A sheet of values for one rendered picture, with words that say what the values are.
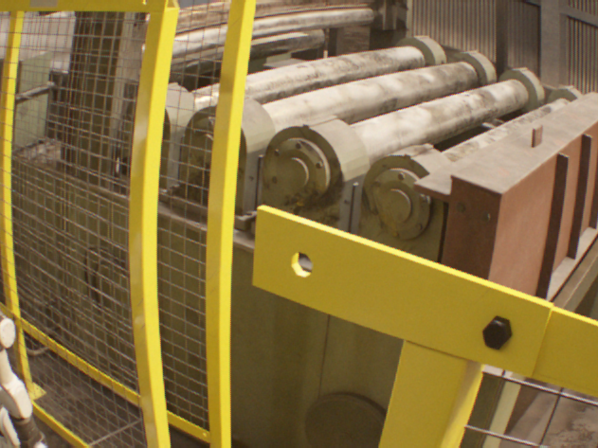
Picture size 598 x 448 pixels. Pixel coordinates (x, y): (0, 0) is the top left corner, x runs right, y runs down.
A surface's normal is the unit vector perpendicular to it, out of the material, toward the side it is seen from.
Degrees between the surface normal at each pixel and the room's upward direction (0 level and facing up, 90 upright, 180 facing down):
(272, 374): 90
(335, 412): 88
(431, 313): 90
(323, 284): 90
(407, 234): 103
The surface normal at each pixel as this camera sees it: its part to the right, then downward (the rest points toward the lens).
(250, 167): 0.82, 0.28
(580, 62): -0.57, 0.28
